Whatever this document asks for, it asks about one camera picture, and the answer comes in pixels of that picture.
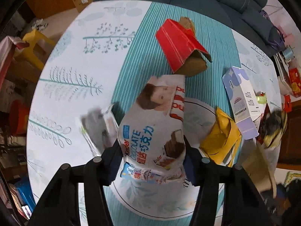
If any yellow wrapper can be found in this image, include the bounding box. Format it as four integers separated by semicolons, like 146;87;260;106
199;107;242;167

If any kinder chocolate wrapper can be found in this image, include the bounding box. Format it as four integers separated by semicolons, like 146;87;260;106
116;74;186;185

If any purple white carton box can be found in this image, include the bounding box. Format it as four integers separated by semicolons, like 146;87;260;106
222;66;265;140

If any red cardboard box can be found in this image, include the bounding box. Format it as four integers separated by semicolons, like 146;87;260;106
156;16;212;77

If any green snack bag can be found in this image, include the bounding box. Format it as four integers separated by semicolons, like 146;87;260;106
80;104;118;157

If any black yellow snack bag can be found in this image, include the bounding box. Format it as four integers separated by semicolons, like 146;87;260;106
256;104;288;150

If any round white placemat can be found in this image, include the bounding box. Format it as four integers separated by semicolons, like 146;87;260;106
110;98;216;220

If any leaf print teal tablecloth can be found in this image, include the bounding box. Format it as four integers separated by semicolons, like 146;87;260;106
25;0;283;226

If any blue plastic stool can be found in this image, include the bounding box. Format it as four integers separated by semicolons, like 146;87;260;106
15;176;36;212

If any red plastic bucket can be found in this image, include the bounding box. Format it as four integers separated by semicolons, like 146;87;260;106
9;99;30;136

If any yellow plastic stool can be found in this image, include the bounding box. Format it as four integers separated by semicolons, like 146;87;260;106
8;29;56;83

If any red gift box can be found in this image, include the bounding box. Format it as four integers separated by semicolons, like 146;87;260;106
289;68;301;97

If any pink tablecloth side table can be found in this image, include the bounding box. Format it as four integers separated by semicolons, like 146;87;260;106
0;36;30;88

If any brown cardboard box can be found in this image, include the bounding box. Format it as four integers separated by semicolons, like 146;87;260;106
72;0;93;13

